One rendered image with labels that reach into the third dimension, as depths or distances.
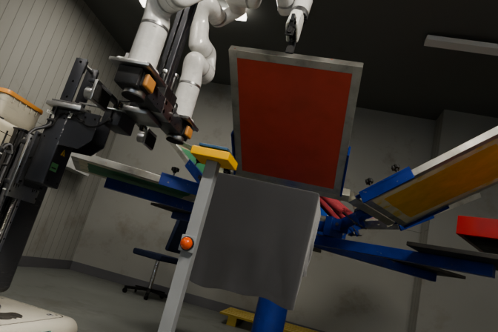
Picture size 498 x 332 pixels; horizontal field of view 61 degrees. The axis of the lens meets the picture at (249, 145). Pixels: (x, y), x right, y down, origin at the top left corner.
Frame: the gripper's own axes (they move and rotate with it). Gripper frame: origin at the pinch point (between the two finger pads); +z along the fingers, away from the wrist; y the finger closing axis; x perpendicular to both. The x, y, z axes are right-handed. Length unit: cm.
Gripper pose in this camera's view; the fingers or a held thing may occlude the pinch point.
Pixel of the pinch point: (289, 42)
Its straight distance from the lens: 172.4
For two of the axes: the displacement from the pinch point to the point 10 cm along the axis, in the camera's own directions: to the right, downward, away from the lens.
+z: -2.8, 8.0, -5.3
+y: -0.9, -5.7, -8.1
